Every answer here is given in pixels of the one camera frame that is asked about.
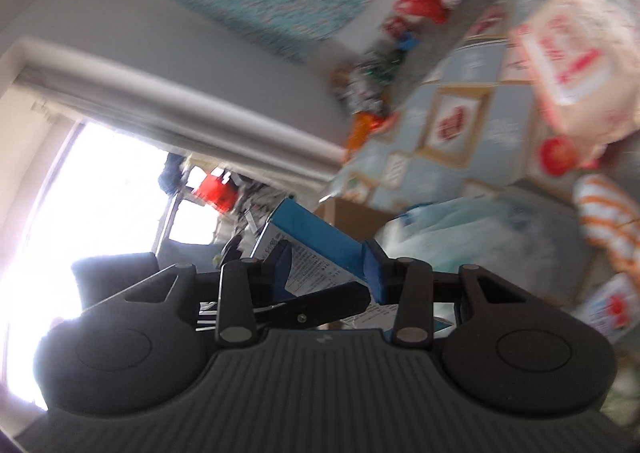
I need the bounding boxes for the orange white striped toy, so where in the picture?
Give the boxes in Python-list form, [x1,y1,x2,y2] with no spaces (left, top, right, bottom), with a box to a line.
[572,173,640,274]

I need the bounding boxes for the dark hanging garment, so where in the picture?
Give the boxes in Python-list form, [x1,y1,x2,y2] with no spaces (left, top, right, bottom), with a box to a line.
[159,153,188,194]

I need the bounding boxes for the pile of shiny wrappers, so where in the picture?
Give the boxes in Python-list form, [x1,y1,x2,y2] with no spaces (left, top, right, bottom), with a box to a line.
[332,48,406,116]

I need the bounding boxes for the dark armchair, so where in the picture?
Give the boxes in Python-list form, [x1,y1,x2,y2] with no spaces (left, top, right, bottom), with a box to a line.
[71,250,161,309]

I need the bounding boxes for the blue white carton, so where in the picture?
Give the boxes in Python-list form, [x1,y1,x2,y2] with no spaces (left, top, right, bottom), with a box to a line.
[249,197,398,331]

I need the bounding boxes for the fruit print mat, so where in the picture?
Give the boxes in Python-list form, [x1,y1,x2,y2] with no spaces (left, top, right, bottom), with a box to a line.
[320,0,640,314]

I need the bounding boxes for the red crate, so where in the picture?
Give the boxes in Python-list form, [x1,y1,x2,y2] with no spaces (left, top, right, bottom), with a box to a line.
[192,167,240,214]

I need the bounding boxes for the white plastic bag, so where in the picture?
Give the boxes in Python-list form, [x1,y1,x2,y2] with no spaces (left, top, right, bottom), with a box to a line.
[380,193,596,329]

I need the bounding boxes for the pink white tissue package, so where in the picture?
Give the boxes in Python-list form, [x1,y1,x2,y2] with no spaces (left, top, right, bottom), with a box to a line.
[510,0,636,134]

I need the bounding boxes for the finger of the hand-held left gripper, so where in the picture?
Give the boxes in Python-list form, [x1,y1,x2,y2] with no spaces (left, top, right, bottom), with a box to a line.
[252,281,372,330]

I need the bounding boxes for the orange snack pack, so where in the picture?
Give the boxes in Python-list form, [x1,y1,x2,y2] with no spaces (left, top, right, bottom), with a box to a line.
[345,112,401,159]

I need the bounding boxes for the red white packet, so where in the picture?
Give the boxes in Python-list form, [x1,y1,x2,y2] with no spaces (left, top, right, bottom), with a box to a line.
[575,273,640,344]

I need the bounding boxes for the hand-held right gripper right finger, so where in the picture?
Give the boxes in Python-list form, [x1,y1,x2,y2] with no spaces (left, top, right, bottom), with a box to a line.
[364,239,525,348]

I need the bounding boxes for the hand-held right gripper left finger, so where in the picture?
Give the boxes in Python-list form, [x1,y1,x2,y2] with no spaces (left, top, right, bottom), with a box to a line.
[124,242,293,346]

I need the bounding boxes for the red plastic bag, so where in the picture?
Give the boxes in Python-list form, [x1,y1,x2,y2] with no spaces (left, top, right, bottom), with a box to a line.
[385,0,448,34]

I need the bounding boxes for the brown cardboard box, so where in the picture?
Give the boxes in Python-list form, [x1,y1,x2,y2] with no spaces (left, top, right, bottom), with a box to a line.
[317,198,396,244]

